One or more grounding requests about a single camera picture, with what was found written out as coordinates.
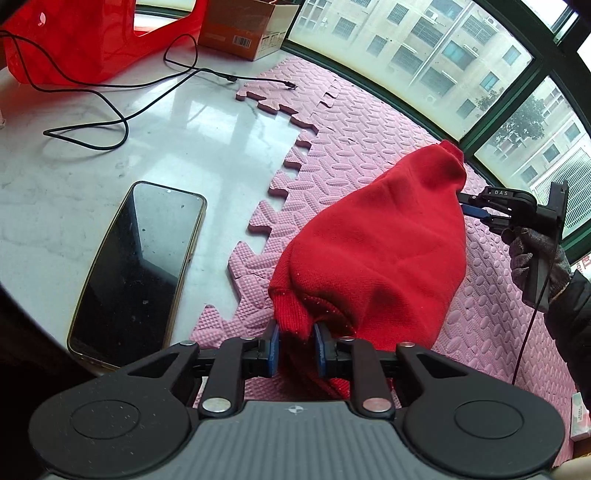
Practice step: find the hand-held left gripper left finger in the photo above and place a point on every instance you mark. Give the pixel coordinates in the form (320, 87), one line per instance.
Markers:
(273, 348)

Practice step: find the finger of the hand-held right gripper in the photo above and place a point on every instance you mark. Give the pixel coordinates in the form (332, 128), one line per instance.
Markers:
(475, 213)
(472, 199)

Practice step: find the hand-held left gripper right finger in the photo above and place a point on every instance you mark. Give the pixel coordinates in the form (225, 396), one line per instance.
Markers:
(319, 353)

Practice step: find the red knit sweater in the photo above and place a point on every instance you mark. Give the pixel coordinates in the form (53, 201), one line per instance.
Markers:
(383, 249)

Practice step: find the person's right forearm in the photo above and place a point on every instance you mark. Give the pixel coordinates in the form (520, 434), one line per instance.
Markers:
(572, 323)

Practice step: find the person's right hand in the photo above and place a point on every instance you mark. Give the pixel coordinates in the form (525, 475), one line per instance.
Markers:
(519, 263)

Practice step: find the green tree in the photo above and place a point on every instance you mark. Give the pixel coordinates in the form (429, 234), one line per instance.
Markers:
(517, 124)

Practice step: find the pink foam floor mat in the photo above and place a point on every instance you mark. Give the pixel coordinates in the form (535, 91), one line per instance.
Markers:
(351, 129)

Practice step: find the black smartphone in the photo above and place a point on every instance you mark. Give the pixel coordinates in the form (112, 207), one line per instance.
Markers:
(138, 272)

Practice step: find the beige apartment building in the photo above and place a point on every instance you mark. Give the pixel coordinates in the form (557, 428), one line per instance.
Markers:
(425, 46)

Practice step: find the tissue box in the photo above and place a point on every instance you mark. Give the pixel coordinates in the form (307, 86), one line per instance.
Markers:
(581, 415)

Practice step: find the brown cardboard box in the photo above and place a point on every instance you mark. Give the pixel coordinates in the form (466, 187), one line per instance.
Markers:
(240, 23)

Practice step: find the red plastic stool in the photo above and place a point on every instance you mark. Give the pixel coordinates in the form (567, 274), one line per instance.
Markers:
(83, 41)

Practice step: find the dark green window frame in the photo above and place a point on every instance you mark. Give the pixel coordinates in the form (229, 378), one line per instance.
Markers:
(501, 105)

